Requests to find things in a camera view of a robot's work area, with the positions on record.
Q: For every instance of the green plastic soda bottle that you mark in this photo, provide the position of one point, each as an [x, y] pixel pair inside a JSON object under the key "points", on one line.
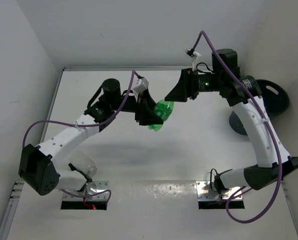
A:
{"points": [[163, 110]]}

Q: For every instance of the metal base mounting plate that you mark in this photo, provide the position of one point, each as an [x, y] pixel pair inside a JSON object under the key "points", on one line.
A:
{"points": [[206, 192], [95, 187]]}

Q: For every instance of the dark grey waste bin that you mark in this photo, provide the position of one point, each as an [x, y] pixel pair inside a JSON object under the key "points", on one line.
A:
{"points": [[276, 102]]}

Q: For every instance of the clear plastic wide jar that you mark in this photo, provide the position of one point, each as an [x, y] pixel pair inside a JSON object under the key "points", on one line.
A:
{"points": [[82, 162]]}

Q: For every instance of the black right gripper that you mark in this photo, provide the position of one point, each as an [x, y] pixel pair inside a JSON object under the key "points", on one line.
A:
{"points": [[185, 88]]}

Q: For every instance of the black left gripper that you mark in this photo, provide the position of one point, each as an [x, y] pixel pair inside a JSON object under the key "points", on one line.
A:
{"points": [[146, 116]]}

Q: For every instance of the metal base mounting plate left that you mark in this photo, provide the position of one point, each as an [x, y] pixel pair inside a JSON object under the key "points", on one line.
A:
{"points": [[95, 187]]}

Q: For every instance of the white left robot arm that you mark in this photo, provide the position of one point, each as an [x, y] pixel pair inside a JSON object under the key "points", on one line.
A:
{"points": [[40, 166]]}

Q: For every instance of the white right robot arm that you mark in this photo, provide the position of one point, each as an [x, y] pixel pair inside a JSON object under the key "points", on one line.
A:
{"points": [[244, 96]]}

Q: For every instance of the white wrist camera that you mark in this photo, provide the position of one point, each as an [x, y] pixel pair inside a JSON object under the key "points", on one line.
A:
{"points": [[195, 56], [140, 86]]}

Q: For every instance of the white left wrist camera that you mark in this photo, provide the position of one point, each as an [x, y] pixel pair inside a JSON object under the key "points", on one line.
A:
{"points": [[140, 86]]}

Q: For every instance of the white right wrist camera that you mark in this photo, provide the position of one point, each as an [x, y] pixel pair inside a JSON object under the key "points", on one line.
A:
{"points": [[195, 56]]}

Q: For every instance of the metal base mounting plate right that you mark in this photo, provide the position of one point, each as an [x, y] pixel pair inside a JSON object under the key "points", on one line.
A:
{"points": [[206, 192]]}

